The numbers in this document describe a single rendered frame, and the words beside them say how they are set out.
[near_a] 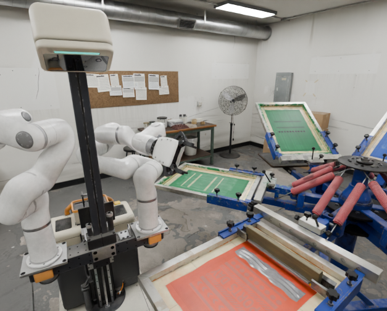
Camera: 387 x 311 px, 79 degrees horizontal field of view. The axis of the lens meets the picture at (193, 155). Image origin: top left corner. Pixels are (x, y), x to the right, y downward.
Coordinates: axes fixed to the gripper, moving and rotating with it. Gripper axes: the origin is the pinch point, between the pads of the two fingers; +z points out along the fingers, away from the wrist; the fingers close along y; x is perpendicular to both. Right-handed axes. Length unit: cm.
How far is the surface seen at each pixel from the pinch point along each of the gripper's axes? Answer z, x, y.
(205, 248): -8, -48, 41
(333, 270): 44, -72, 26
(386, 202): 55, -106, -13
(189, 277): -4, -34, 52
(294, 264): 31, -60, 29
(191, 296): 3, -29, 54
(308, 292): 39, -60, 37
